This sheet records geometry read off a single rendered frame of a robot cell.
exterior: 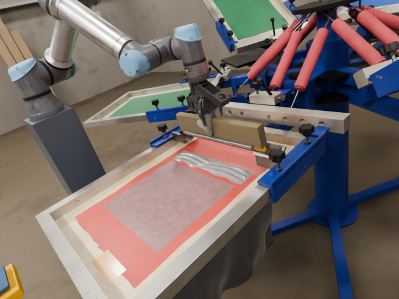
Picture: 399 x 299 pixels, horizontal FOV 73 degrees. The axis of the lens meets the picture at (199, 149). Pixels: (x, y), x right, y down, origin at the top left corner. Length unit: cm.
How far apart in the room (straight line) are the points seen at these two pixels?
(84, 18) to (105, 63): 745
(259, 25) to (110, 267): 196
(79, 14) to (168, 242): 70
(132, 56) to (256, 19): 165
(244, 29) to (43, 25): 632
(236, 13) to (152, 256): 203
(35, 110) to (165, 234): 84
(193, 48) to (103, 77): 751
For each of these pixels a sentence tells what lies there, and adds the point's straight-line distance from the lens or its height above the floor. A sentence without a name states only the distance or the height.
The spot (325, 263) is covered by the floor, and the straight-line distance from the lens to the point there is 184.
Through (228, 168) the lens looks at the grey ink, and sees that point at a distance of 91.
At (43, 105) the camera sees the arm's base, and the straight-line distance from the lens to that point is 133.
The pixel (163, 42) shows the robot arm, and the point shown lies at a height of 138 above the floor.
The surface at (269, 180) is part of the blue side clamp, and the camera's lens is 76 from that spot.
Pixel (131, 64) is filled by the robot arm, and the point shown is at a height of 136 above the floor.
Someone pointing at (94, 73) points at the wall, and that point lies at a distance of 823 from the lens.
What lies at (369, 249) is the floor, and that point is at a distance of 194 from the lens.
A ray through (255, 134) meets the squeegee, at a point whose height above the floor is 108.
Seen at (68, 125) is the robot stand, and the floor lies 114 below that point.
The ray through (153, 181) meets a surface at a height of 96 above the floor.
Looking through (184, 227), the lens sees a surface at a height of 96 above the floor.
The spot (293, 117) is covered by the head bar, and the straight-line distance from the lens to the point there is 102.
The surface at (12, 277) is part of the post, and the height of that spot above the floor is 95.
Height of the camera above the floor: 145
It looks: 27 degrees down
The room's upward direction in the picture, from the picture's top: 16 degrees counter-clockwise
